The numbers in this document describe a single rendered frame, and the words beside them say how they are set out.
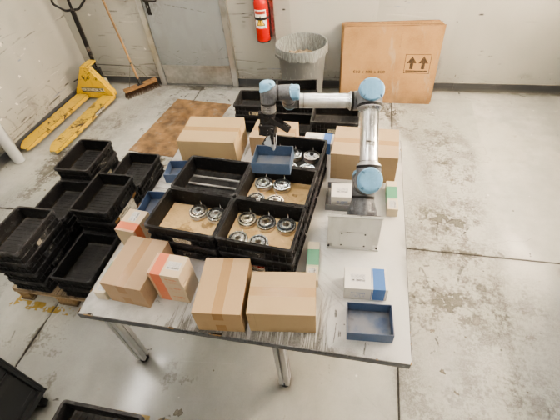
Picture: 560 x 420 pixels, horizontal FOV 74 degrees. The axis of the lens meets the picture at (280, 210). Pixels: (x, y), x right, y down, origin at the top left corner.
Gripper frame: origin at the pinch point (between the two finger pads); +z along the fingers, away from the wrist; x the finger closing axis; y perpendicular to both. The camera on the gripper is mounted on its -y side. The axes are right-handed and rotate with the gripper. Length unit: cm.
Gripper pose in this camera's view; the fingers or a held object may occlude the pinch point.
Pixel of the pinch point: (275, 147)
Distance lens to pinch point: 201.3
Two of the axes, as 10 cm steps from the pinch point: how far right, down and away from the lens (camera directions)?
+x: -2.2, 6.1, -7.6
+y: -9.7, -1.0, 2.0
